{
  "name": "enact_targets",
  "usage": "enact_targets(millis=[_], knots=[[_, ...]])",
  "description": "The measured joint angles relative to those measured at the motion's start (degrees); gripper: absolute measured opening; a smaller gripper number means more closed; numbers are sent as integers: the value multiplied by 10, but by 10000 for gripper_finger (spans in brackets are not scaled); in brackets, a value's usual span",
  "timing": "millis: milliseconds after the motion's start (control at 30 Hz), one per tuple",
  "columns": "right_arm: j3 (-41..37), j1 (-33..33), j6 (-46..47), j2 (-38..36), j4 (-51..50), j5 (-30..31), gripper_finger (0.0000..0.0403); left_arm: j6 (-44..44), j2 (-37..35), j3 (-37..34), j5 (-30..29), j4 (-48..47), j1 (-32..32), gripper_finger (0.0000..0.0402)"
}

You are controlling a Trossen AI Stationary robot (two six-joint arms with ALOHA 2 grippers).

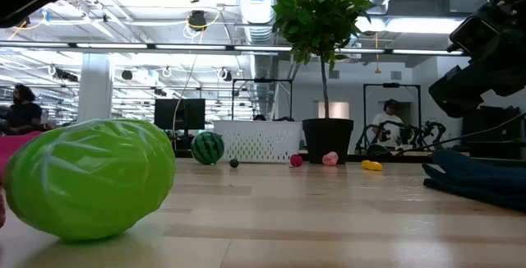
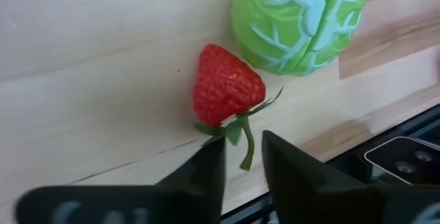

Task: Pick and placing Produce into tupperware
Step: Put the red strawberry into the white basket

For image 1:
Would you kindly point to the red cherry toy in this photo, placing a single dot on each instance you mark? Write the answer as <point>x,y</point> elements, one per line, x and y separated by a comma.
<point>296,160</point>

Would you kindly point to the green cabbage toy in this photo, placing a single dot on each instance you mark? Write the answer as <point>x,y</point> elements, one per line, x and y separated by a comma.
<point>90,177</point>

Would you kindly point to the white perforated plastic basket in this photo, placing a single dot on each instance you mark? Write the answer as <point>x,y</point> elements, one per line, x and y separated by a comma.
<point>259,140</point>

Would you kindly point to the black background station frame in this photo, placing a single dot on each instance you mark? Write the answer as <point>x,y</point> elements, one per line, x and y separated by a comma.
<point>390,84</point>
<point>261,80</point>

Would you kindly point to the black domed object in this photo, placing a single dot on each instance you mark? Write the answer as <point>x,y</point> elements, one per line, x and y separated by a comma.
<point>376,149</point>

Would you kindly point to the striped watermelon toy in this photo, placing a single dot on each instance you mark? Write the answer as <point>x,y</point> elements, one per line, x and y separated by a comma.
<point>207,148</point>

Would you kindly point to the black background robot arm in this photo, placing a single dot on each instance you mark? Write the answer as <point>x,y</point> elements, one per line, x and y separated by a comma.
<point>365,136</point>
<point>431,130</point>

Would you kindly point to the black plant pot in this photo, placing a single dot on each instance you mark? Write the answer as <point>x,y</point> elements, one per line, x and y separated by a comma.
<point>328,140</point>

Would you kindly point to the dark blueberry toy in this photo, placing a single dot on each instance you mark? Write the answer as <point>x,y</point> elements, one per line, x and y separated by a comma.
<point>233,163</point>

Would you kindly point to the white structural column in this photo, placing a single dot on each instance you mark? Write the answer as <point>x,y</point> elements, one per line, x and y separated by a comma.
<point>94,95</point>

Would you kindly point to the person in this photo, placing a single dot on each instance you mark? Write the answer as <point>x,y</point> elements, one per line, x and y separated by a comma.
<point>24,114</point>
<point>386,122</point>
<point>259,117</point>

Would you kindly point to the long ceiling light strip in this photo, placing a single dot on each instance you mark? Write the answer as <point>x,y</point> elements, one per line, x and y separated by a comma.
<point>189,47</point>

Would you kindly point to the black ceiling spotlight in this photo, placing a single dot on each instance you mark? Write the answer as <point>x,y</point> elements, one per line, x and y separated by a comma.
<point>126,75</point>
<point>227,75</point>

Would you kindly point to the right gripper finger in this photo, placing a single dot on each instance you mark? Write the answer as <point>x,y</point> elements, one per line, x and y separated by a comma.
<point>448,93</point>
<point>472,93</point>

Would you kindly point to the navy blue folded towel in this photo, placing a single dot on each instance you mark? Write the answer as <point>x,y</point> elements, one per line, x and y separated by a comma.
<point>476,173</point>

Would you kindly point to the green leafy plant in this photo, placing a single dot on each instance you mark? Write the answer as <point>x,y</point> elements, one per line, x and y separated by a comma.
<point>320,17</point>

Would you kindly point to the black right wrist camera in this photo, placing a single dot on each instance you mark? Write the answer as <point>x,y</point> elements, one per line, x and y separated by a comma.
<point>472,33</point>

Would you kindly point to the black background monitor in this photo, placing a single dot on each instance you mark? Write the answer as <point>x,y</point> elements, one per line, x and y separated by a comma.
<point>179,114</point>

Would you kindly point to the large ceiling light panel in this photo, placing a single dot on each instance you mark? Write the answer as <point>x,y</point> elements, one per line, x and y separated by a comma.
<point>411,24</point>

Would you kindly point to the black ceiling device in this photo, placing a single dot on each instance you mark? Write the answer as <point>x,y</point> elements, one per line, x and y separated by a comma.
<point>24,23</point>
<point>197,19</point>

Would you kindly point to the black cabinet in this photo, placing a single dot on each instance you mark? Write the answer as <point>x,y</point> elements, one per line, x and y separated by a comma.
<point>491,132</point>

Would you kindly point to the black aluminium table frame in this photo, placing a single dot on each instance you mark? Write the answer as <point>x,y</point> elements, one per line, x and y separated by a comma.
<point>353,158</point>

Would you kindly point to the pink toy food piece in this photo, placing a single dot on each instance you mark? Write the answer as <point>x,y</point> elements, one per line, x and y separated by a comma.
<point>330,158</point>

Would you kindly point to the yellow banana toy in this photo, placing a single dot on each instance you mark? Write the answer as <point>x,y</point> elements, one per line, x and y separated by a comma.
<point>372,165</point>

